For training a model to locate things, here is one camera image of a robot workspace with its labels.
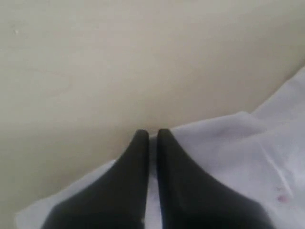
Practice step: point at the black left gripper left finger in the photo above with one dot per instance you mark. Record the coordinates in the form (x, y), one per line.
(116, 200)

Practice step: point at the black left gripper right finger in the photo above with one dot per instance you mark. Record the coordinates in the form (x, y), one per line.
(190, 198)

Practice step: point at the white t-shirt with red logo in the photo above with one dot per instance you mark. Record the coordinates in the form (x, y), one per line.
(259, 154)

